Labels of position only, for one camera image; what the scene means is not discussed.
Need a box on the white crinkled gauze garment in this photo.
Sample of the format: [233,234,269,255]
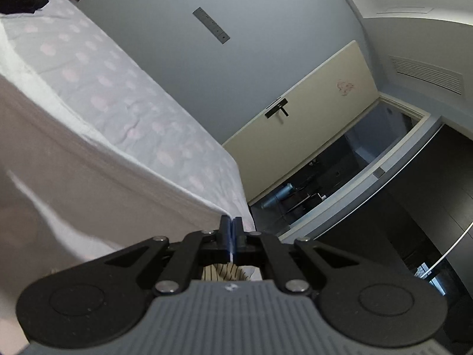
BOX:
[0,46,237,355]

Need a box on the folded black clothes stack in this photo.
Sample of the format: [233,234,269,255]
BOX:
[0,0,49,14]

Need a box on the tan striped knit garment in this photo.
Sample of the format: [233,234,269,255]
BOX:
[201,263,256,281]

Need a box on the cream door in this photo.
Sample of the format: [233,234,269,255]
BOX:
[224,41,379,201]

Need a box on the ceiling air vent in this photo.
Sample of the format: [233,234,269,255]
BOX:
[390,56,464,95]

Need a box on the grey bedsheet with pink hearts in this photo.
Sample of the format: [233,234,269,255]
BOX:
[1,0,255,231]

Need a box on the black door handle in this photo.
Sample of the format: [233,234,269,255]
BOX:
[265,98,289,119]

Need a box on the grey door frame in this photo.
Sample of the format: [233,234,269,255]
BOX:
[254,94,444,245]

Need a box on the grey wall switch plate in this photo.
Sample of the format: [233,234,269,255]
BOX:
[192,7,230,44]

